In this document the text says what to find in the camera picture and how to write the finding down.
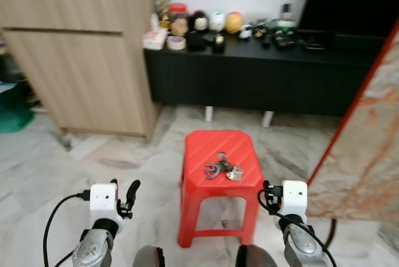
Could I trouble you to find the bunch of keys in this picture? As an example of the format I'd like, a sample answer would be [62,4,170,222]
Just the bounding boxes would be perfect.
[204,152,244,182]

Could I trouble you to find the left robot leg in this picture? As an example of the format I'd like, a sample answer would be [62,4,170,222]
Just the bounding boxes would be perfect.
[132,245,166,267]

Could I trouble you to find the robot leg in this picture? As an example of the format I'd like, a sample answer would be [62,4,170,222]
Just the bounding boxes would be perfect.
[235,244,279,267]
[132,245,166,267]

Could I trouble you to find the right robot leg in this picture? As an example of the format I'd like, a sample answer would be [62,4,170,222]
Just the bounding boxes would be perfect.
[235,244,279,267]

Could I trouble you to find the red plastic stool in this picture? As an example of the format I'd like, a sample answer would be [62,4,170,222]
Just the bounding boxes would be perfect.
[177,130,265,248]

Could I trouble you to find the marble table with red edge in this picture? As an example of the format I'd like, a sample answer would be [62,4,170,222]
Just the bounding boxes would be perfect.
[305,21,399,247]

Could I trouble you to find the black low console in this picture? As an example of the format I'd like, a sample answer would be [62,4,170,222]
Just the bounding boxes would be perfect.
[144,30,388,128]

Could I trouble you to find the green plastic basin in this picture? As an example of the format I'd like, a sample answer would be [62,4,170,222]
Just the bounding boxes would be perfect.
[0,82,36,134]

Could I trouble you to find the light wooden cabinet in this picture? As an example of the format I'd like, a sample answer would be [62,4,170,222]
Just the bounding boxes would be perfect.
[0,0,160,141]

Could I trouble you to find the white tissue pack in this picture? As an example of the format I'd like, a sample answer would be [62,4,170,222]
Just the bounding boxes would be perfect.
[142,27,170,51]

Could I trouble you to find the roll of tape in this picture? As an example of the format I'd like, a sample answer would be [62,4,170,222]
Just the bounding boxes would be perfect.
[166,36,187,51]

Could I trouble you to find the small black box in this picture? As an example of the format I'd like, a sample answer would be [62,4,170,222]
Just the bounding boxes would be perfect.
[272,31,297,51]

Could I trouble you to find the black remote control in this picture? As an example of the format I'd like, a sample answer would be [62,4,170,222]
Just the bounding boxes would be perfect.
[300,39,327,52]

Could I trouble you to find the black mug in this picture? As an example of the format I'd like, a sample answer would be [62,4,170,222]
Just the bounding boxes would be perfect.
[211,32,227,54]

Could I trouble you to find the small panda figurine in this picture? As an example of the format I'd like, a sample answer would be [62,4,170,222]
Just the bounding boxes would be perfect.
[239,24,254,41]

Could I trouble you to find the jar with red lid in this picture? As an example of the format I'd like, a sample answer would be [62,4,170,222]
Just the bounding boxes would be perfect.
[169,2,190,37]

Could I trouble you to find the yellow round figurine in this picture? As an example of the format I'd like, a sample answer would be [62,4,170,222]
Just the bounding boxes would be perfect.
[224,11,244,36]

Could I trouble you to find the black haired doll head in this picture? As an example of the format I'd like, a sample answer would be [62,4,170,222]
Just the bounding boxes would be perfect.
[188,9,210,34]

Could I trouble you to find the white round figurine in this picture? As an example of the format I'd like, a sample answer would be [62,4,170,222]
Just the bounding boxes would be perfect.
[209,9,226,33]

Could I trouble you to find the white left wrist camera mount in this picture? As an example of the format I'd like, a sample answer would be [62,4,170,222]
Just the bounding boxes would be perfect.
[89,182,120,219]

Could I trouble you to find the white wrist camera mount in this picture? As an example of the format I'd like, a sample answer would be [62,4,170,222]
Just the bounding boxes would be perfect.
[277,180,309,218]
[89,182,120,219]

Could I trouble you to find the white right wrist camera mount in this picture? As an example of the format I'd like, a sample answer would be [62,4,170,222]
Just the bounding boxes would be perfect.
[277,180,309,218]

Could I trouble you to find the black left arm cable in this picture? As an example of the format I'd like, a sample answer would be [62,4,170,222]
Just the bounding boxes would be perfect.
[42,190,92,267]

